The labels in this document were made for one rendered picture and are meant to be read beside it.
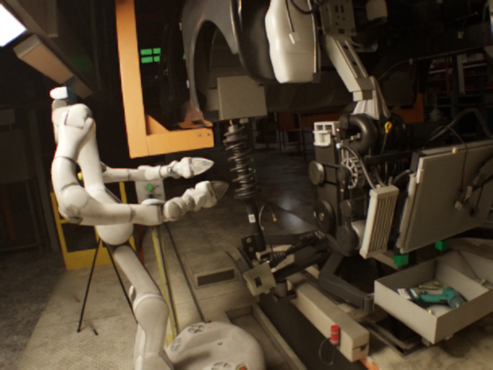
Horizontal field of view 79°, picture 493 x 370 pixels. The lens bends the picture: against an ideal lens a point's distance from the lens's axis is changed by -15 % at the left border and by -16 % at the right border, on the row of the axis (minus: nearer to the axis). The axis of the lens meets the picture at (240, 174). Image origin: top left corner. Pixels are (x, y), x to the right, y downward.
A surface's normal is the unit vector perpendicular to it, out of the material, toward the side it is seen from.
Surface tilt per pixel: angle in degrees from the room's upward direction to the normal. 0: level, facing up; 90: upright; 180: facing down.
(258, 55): 89
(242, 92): 90
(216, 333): 73
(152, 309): 90
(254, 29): 92
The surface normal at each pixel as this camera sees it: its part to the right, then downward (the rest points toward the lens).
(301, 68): 0.29, 0.12
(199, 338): 0.35, -0.19
